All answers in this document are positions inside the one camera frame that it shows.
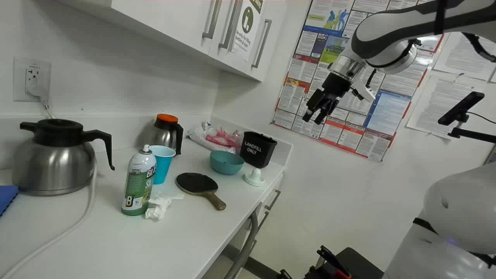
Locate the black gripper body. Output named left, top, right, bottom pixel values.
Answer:
left=310, top=70, right=359, bottom=105

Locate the small white lid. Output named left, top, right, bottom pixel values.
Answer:
left=243, top=167, right=266, bottom=188

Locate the silver bar drawer handle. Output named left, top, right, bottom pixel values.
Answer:
left=263, top=188, right=282, bottom=213

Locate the steel carafe with black lid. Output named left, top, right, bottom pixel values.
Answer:
left=10, top=118, right=116, bottom=199

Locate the black plastic bin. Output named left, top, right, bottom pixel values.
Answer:
left=238, top=131, right=279, bottom=170

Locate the bag of pink packets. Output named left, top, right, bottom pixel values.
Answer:
left=184, top=122, right=245, bottom=156

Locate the teal bowl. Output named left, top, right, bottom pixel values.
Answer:
left=207, top=149, right=245, bottom=177

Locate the green and white safety sign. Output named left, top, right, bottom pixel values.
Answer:
left=229, top=0, right=266, bottom=64

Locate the white counter cabinet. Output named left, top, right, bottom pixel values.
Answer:
left=198, top=168, right=286, bottom=279

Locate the black cart with red tools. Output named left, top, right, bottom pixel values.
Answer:
left=277, top=246, right=386, bottom=279

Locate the blue plastic cup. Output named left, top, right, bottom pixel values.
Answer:
left=148, top=145, right=176, bottom=187

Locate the crumpled white tissue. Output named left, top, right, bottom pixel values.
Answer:
left=142, top=193, right=184, bottom=224

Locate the blue cloth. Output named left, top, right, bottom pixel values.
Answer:
left=0, top=185, right=21, bottom=218

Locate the large colourful wall poster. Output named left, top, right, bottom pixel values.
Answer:
left=271, top=0, right=446, bottom=163

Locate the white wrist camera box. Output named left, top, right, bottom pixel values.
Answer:
left=355, top=66, right=376, bottom=103

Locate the silver bar cabinet handle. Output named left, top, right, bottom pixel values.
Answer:
left=200, top=0, right=223, bottom=43
left=217, top=0, right=245, bottom=53
left=249, top=18, right=272, bottom=72

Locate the black camera on mount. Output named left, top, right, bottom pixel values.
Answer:
left=437, top=91, right=496, bottom=146

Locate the long silver bar handle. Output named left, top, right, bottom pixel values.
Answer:
left=223, top=205, right=260, bottom=279

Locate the white wall cabinet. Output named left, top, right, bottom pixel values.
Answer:
left=55, top=0, right=288, bottom=84

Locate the white power plug with cord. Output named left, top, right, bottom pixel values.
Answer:
left=23, top=64, right=55, bottom=122

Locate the white wall outlet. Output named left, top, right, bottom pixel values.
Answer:
left=12, top=58, right=52, bottom=105

